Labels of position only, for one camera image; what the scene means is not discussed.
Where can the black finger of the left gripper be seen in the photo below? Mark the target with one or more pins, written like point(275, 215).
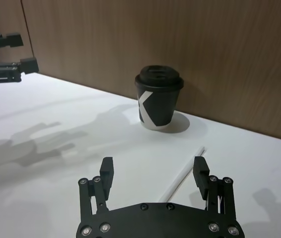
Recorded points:
point(11, 70)
point(4, 39)

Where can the black paper cup white mark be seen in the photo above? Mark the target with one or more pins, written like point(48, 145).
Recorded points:
point(159, 106)

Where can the black plastic cup lid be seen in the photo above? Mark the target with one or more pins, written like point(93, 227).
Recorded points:
point(158, 77)

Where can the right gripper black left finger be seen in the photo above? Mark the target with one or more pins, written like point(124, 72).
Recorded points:
point(105, 178)

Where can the white paper-wrapped straw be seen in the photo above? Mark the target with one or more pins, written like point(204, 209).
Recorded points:
point(182, 173)

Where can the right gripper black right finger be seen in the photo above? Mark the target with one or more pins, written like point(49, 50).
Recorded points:
point(201, 178)

